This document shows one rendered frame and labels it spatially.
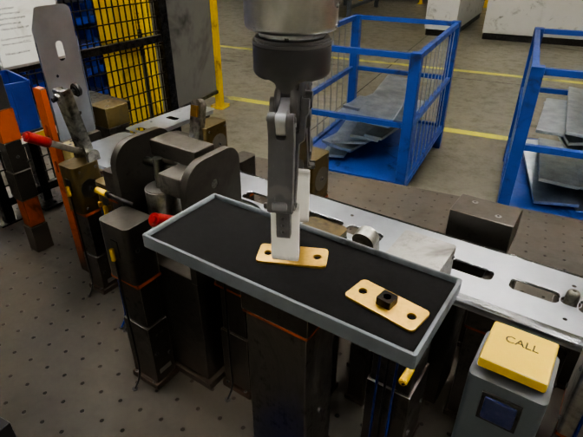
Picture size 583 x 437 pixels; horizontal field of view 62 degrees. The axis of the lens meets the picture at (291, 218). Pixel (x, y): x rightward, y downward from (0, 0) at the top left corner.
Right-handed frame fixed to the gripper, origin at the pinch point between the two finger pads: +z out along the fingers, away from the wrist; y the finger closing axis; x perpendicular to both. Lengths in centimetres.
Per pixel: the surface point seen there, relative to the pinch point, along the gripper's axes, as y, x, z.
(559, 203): 204, -115, 99
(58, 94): 43, 56, 1
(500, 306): 14.3, -30.4, 21.3
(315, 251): 1.0, -2.8, 5.1
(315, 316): -10.1, -4.1, 5.4
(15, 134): 58, 81, 17
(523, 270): 24.7, -36.3, 21.3
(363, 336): -12.4, -9.1, 5.1
